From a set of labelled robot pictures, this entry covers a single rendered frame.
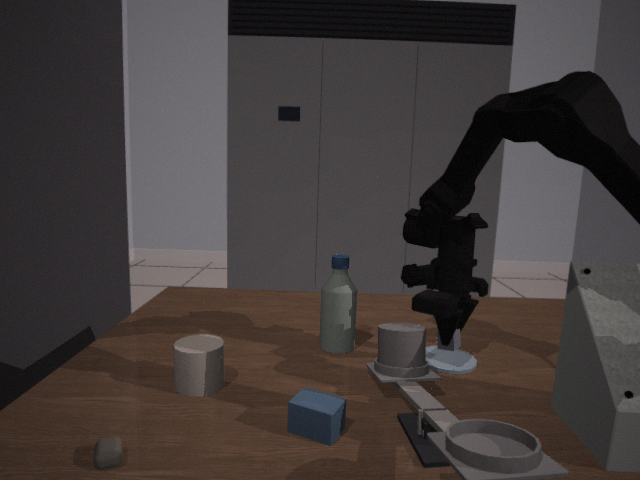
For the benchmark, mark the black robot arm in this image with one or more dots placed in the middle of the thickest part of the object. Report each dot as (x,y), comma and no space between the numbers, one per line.
(577,118)

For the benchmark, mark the grey round dish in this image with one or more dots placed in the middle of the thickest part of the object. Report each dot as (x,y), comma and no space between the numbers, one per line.
(450,362)

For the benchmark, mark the grey cylinder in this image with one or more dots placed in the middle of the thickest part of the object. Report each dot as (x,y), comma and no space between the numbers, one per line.
(199,365)
(401,345)

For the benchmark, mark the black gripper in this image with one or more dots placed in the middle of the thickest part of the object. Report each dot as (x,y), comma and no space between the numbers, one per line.
(452,305)

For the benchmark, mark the grey pebble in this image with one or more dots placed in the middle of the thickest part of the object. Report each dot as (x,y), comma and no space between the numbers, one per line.
(108,453)

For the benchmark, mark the grey balance beam with round pans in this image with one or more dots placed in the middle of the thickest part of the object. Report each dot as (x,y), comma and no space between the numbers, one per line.
(476,449)

